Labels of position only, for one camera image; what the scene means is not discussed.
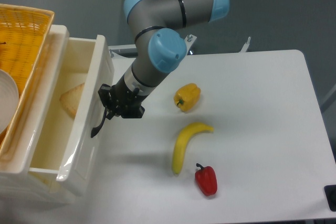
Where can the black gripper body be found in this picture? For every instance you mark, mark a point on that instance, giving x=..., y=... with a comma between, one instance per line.
x=126, y=103

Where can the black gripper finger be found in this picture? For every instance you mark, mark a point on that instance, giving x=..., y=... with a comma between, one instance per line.
x=104, y=93
x=110, y=113

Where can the black drawer handle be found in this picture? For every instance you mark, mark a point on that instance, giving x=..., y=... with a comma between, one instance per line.
x=95, y=130

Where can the white top drawer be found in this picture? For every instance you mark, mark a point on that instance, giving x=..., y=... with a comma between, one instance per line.
x=65, y=153

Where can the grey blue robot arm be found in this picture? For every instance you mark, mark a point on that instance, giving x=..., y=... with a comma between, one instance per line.
x=154, y=25

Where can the white drawer cabinet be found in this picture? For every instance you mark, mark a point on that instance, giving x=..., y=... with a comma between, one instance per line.
x=23, y=129

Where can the toast bread slice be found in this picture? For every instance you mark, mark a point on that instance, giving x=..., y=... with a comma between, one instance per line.
x=70, y=100

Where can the yellow bell pepper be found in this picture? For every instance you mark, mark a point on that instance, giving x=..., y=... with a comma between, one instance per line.
x=187, y=96

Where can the yellow banana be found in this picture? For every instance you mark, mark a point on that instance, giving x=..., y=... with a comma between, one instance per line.
x=181, y=143

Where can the white plate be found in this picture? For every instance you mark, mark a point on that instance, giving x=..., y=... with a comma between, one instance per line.
x=9, y=99

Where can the yellow woven basket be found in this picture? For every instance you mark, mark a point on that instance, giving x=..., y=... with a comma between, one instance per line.
x=23, y=33

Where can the red bell pepper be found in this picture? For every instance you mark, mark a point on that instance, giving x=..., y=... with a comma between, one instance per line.
x=206, y=180

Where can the black corner object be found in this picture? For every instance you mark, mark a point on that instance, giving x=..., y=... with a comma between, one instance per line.
x=330, y=193

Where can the white table bracket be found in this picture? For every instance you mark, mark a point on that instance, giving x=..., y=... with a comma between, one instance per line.
x=190, y=41

